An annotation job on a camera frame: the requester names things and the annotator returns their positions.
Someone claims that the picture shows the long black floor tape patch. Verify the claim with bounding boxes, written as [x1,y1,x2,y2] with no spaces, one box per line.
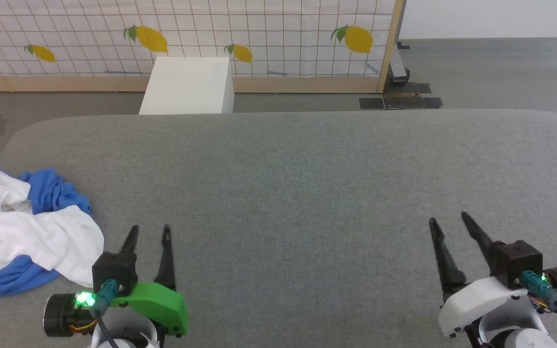
[383,97,443,110]

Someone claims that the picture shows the right arm black teal-plug cable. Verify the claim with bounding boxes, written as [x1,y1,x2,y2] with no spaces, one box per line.
[521,270,557,340]

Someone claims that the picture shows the arm black teal-plug cable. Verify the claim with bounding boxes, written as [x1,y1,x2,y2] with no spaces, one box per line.
[94,279,120,348]
[521,270,557,340]

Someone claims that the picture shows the left arm black teal-plug cable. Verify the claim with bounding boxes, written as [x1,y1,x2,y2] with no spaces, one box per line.
[94,279,120,348]

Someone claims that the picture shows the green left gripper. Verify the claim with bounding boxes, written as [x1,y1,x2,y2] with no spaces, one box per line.
[109,224,189,337]

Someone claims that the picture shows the medium black floor tape patch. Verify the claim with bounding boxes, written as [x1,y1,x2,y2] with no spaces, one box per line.
[383,83,432,96]

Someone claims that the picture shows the grey black partition foot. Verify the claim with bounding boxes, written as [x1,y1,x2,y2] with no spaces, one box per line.
[389,42,411,87]

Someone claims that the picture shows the white and blue raglan shirt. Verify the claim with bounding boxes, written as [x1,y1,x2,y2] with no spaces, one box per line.
[0,159,105,297]

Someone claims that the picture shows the grey upholstered work surface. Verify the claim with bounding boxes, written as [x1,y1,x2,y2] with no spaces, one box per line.
[0,109,557,348]

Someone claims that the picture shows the lemon print grid curtain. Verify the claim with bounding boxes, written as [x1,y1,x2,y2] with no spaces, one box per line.
[0,0,398,79]

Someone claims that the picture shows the white rectangular box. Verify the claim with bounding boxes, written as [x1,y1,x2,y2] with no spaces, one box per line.
[138,57,235,116]

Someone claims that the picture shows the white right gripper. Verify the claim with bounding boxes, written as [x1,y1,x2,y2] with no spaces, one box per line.
[429,211,527,338]

